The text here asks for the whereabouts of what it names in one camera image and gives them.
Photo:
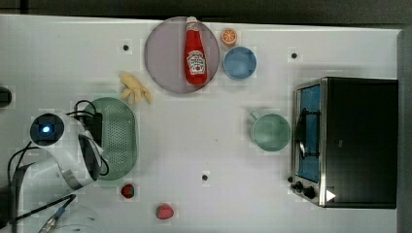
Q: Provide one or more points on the blue bowl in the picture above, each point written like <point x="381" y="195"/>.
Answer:
<point x="240" y="63"/>

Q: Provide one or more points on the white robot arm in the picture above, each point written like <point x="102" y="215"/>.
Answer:
<point x="61" y="158"/>

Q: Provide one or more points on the green plastic strainer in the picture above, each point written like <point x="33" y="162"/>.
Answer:
<point x="119" y="136"/>

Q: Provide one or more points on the orange slice toy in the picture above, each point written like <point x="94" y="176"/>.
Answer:
<point x="229" y="37"/>

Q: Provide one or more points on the black round base upper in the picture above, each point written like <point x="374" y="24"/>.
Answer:
<point x="6" y="97"/>

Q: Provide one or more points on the red ketchup bottle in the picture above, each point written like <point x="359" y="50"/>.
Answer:
<point x="194" y="56"/>

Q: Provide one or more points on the peeled banana toy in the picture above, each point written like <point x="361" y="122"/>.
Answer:
<point x="133" y="89"/>

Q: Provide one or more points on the black toaster oven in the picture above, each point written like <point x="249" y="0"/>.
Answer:
<point x="344" y="143"/>

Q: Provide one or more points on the red tomato toy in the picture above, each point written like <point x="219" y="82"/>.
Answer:
<point x="127" y="191"/>

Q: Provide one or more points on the strawberry toy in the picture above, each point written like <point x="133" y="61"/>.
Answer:
<point x="164" y="212"/>

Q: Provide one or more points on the green mug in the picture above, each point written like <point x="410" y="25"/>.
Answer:
<point x="269" y="131"/>

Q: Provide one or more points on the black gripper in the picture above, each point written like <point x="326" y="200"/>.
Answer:
<point x="94" y="125"/>

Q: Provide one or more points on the purple round plate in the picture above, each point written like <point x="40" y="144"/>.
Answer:
<point x="164" y="55"/>

